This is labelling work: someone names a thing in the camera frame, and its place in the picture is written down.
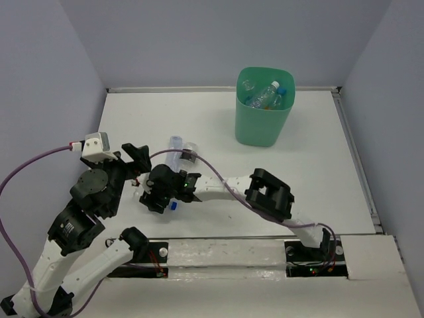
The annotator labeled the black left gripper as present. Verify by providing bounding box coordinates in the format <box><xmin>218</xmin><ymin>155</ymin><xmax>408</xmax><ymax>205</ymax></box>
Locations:
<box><xmin>85</xmin><ymin>142</ymin><xmax>154</xmax><ymax>215</ymax></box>

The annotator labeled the small blue-label bottle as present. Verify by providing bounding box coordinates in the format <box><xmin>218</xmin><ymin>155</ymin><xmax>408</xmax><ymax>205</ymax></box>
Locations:
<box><xmin>132</xmin><ymin>184</ymin><xmax>180</xmax><ymax>212</ymax></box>

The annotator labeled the black-label clear bottle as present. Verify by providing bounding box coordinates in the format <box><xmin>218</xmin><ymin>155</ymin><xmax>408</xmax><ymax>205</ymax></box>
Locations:
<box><xmin>180</xmin><ymin>142</ymin><xmax>198</xmax><ymax>165</ymax></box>

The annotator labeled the white-cap blue-label drink bottle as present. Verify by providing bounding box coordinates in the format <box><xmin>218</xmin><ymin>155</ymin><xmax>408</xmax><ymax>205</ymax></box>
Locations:
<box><xmin>242</xmin><ymin>79</ymin><xmax>256</xmax><ymax>105</ymax></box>

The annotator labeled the clear bottle white cap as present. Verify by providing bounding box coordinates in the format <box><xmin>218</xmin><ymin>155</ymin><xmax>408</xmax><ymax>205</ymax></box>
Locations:
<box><xmin>245</xmin><ymin>81</ymin><xmax>280</xmax><ymax>109</ymax></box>

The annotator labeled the blue-cap blue-label water bottle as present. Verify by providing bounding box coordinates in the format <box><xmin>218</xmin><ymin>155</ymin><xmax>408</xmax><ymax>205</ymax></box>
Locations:
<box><xmin>269</xmin><ymin>87</ymin><xmax>286</xmax><ymax>110</ymax></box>

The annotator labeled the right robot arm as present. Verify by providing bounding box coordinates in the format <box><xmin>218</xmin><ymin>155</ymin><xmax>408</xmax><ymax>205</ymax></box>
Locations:
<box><xmin>139</xmin><ymin>164</ymin><xmax>335</xmax><ymax>262</ymax></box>

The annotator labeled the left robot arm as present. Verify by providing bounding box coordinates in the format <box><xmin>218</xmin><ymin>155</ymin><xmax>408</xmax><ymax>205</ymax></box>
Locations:
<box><xmin>1</xmin><ymin>143</ymin><xmax>152</xmax><ymax>317</ymax></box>

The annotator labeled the green plastic bin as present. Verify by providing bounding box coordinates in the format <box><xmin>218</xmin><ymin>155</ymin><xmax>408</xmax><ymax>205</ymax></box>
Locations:
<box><xmin>235</xmin><ymin>67</ymin><xmax>295</xmax><ymax>147</ymax></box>

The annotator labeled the clear bottle blue cap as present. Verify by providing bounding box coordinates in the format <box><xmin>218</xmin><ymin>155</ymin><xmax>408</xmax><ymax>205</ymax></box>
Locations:
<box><xmin>165</xmin><ymin>136</ymin><xmax>183</xmax><ymax>172</ymax></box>

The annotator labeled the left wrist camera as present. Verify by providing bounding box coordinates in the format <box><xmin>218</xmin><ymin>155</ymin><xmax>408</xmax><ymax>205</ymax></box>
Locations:
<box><xmin>70</xmin><ymin>132</ymin><xmax>117</xmax><ymax>163</ymax></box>

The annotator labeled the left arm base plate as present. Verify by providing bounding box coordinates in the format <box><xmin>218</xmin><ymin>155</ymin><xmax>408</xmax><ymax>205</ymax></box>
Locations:
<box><xmin>107</xmin><ymin>240</ymin><xmax>169</xmax><ymax>279</ymax></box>

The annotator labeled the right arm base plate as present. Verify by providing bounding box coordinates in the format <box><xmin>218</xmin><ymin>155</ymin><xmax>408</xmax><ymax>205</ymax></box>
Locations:
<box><xmin>284</xmin><ymin>240</ymin><xmax>348</xmax><ymax>278</ymax></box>

